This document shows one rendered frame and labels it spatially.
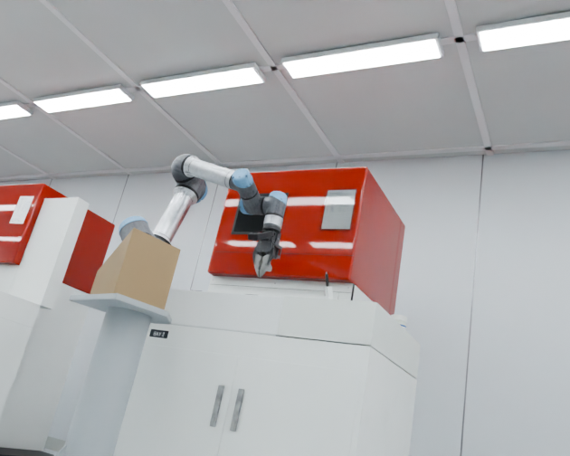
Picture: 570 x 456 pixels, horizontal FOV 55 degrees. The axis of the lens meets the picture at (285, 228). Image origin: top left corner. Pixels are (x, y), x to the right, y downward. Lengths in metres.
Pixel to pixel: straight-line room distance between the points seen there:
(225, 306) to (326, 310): 0.41
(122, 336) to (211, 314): 0.36
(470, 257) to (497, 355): 0.70
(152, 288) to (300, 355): 0.58
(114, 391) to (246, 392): 0.44
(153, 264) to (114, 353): 0.34
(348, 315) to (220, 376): 0.52
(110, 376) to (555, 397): 2.73
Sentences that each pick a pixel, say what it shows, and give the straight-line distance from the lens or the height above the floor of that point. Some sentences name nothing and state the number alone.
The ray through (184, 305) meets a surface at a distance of 2.24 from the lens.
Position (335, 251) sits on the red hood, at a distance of 2.66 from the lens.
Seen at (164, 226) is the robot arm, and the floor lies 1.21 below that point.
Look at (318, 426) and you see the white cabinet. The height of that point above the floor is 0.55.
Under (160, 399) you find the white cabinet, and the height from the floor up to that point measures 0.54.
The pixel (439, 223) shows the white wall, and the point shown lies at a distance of 4.29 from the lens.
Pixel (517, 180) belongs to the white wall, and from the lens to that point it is 4.35.
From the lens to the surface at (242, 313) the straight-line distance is 2.08.
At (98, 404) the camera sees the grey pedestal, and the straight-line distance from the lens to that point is 1.99.
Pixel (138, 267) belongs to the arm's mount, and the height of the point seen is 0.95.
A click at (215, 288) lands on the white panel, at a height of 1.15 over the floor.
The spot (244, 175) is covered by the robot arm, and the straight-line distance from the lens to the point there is 2.17.
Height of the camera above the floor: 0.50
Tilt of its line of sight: 20 degrees up
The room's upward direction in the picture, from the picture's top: 12 degrees clockwise
